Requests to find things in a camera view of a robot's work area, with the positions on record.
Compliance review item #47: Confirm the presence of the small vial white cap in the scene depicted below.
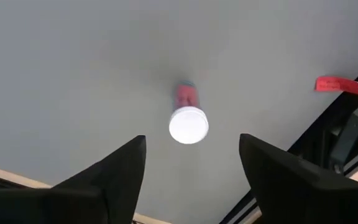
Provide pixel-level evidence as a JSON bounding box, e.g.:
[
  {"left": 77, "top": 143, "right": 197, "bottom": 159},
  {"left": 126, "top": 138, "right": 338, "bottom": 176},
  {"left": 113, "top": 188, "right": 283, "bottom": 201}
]
[{"left": 168, "top": 80, "right": 210, "bottom": 146}]

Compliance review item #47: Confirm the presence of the red cable tag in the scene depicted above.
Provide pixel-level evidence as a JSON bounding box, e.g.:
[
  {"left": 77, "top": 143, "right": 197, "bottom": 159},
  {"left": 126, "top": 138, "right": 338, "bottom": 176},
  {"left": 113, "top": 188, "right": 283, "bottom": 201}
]
[{"left": 314, "top": 75, "right": 358, "bottom": 105}]

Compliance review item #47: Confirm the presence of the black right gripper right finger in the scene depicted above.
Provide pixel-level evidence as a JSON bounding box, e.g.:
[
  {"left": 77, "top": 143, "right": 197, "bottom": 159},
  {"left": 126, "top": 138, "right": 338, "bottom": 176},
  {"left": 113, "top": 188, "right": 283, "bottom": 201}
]
[{"left": 239, "top": 133, "right": 323, "bottom": 224}]

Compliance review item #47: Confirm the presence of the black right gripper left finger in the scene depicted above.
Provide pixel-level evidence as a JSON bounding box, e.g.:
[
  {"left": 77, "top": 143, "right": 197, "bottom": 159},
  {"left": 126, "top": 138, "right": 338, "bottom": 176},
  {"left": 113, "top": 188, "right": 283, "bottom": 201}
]
[{"left": 54, "top": 134, "right": 147, "bottom": 224}]

